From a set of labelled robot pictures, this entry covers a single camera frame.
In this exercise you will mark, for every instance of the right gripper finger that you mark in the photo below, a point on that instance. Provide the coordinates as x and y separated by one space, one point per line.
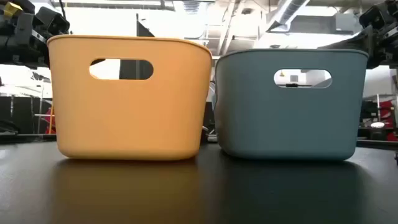
351 41

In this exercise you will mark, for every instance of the red cabinet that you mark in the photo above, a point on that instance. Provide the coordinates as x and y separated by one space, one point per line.
388 115

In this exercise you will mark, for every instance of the blue plastic basket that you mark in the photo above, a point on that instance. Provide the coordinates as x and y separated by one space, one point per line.
289 124

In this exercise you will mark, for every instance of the black divider panel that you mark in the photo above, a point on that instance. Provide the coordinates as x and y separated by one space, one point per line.
144 28

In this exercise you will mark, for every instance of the orange plastic basket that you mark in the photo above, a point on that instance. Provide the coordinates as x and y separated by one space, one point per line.
130 118

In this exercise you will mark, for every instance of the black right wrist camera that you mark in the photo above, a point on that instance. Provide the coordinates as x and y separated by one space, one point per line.
374 15

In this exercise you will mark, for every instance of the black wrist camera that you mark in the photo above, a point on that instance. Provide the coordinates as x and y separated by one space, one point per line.
374 15
53 20

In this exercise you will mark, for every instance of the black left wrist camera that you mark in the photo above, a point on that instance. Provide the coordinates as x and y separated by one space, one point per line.
53 20

